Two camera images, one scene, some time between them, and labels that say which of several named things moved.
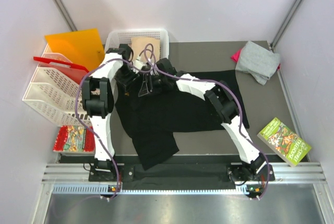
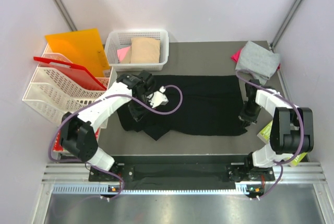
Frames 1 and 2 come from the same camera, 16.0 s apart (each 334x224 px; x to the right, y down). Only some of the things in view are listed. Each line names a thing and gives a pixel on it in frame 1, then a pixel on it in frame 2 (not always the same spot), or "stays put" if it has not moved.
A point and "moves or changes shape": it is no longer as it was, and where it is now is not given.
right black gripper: (146, 87) -> (245, 117)
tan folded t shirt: (145, 48) stays put
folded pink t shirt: (235, 57) stays put
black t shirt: (151, 120) moves or changes shape
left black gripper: (127, 82) -> (136, 115)
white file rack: (52, 92) stays put
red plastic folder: (75, 71) stays put
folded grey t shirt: (258, 62) stays put
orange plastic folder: (83, 47) stays put
